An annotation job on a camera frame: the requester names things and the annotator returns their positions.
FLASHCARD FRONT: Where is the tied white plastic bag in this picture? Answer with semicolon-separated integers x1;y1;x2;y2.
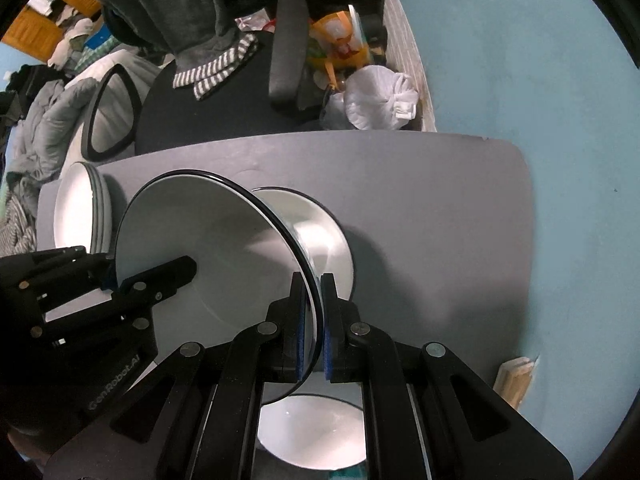
319;65;420;130

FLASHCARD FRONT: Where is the orange plastic bag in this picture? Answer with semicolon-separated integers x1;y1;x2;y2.
306;4;373;90

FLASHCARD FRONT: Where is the orange wooden wardrobe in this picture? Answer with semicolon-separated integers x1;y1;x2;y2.
0;0;104;64

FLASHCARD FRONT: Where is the black office chair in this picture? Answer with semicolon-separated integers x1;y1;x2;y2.
75;0;321;164

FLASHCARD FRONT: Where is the dark grey hooded sweater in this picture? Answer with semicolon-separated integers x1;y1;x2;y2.
99;0;258;101

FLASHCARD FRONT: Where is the striped shirt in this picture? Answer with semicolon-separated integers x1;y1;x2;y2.
0;193;37;258

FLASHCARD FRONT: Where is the grey duvet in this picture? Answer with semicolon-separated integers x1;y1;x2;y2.
6;77;99;195

